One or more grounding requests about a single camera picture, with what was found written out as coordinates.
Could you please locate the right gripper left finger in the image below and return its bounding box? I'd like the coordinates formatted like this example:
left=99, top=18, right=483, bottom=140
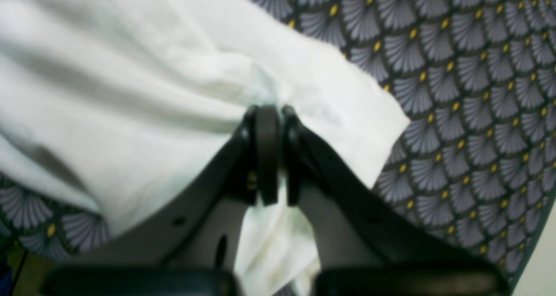
left=68, top=106, right=280, bottom=270

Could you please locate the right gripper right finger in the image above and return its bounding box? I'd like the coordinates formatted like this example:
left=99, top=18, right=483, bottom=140
left=282, top=106, right=509, bottom=288

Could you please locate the white printed T-shirt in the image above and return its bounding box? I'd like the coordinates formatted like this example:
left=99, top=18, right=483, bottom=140
left=0, top=0, right=411, bottom=296

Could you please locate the patterned fan-print tablecloth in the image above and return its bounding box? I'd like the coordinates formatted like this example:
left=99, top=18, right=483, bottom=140
left=0, top=0, right=556, bottom=296

